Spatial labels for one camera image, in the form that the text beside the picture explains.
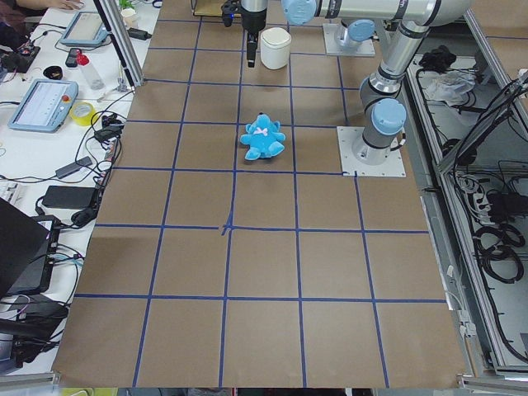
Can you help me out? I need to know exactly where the far blue teach pendant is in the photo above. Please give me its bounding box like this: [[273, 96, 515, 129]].
[[59, 12, 108, 48]]

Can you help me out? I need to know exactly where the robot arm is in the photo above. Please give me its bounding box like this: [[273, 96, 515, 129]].
[[281, 0, 472, 166]]

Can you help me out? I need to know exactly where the black remote phone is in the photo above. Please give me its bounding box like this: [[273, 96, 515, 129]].
[[65, 48, 82, 68]]

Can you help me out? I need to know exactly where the aluminium frame post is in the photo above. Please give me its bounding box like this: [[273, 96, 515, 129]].
[[93, 0, 144, 87]]

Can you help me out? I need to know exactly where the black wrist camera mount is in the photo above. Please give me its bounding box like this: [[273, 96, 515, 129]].
[[221, 0, 240, 27]]

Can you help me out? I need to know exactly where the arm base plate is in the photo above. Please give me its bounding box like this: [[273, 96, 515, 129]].
[[337, 126, 406, 177], [323, 19, 375, 57]]

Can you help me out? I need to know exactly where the white paper cup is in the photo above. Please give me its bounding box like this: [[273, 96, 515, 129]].
[[120, 8, 139, 29]]

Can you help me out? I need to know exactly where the black laptop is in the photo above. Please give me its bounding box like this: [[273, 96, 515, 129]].
[[1, 200, 59, 297]]

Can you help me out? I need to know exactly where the near blue teach pendant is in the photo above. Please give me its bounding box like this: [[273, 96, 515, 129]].
[[7, 79, 78, 133]]

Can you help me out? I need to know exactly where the yellow tape roll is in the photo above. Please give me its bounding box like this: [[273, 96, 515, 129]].
[[69, 101, 96, 126]]

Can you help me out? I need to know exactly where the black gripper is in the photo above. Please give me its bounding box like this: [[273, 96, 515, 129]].
[[240, 0, 268, 68]]

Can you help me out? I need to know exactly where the black power adapter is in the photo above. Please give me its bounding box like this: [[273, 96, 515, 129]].
[[42, 186, 97, 210]]

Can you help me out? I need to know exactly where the clear bottle red cap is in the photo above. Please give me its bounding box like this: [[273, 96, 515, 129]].
[[76, 49, 105, 90]]

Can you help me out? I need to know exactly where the white trash can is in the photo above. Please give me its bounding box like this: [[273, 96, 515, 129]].
[[261, 27, 291, 70]]

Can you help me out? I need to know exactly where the blue teddy bear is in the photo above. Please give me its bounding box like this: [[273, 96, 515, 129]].
[[240, 112, 285, 161]]

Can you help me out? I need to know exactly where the crumpled white cloth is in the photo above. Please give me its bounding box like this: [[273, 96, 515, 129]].
[[423, 71, 476, 106]]

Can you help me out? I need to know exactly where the blue teach pendant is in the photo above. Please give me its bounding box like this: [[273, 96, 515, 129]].
[[7, 79, 78, 133], [59, 12, 108, 48]]

